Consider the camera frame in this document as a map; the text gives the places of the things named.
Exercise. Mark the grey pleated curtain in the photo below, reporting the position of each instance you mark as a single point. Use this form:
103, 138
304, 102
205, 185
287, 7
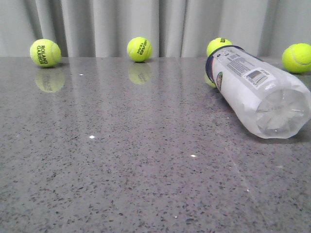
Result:
176, 28

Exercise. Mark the clear plastic tennis ball can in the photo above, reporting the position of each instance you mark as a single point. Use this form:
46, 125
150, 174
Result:
268, 101

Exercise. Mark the Roland Garros tennis ball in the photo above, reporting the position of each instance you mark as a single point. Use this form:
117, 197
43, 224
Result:
45, 53

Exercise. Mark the Wilson tennis ball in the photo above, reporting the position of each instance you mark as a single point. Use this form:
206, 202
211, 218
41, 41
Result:
217, 43

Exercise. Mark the plain yellow tennis ball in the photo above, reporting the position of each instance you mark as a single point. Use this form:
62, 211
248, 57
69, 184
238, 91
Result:
297, 58

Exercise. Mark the Head Team tennis ball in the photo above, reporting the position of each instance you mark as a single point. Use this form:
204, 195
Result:
139, 49

